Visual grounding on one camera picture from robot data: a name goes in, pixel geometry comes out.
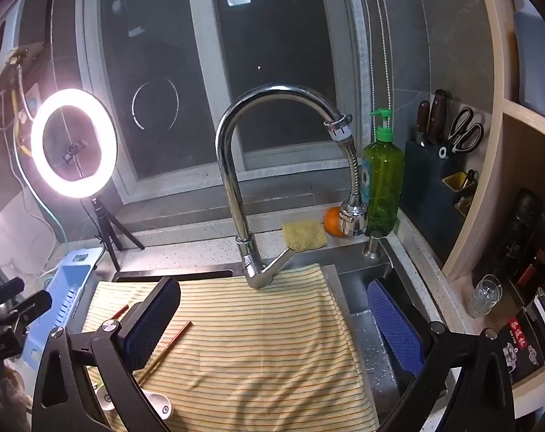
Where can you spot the green soap bottle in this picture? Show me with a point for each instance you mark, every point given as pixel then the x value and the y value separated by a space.
pixel 382 180

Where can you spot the person's left hand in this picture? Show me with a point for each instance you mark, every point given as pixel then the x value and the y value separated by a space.
pixel 4 387

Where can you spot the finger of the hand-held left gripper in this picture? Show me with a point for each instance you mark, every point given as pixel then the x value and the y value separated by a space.
pixel 29 307
pixel 6 290

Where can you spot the light blue plastic basket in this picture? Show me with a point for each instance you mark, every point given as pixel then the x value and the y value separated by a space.
pixel 69 288

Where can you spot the metal sink knob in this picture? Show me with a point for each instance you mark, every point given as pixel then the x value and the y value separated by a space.
pixel 373 245

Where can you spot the clear glass cup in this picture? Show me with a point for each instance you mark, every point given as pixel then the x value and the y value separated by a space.
pixel 484 297

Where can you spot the red wooden chopstick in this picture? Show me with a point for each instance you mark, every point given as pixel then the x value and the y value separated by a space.
pixel 119 312
pixel 173 341

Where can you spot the white framed window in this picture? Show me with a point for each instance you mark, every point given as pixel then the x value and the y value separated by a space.
pixel 200 31

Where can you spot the black teapot print box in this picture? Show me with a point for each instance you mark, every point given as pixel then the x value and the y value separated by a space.
pixel 524 346

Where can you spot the dark blue knife block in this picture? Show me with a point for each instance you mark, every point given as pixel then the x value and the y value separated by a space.
pixel 423 189

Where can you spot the white water heater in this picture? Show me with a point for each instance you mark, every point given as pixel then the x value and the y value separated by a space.
pixel 2 40

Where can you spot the yellow sponge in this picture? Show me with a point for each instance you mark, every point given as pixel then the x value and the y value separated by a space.
pixel 301 234

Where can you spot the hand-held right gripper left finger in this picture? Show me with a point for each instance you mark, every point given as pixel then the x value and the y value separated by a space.
pixel 148 324

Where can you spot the black thermos bottle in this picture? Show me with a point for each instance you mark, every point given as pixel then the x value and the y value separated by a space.
pixel 520 225

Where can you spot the yellow striped cloth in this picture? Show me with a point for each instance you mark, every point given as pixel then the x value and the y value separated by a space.
pixel 254 346

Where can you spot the chrome faucet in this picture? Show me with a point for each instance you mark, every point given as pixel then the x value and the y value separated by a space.
pixel 227 166

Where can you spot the yellow gas pipe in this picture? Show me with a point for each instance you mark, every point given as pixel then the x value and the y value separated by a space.
pixel 16 117

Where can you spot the stainless steel sink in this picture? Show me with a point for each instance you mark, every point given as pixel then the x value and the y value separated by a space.
pixel 367 319

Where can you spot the black tripod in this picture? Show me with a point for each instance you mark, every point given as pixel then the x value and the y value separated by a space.
pixel 102 225

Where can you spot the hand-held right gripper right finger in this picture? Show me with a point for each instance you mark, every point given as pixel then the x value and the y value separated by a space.
pixel 396 328

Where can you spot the orange fruit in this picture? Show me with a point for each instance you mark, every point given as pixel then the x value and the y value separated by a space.
pixel 331 224

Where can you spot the wooden shelf unit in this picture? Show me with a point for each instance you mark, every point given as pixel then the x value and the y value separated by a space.
pixel 497 76

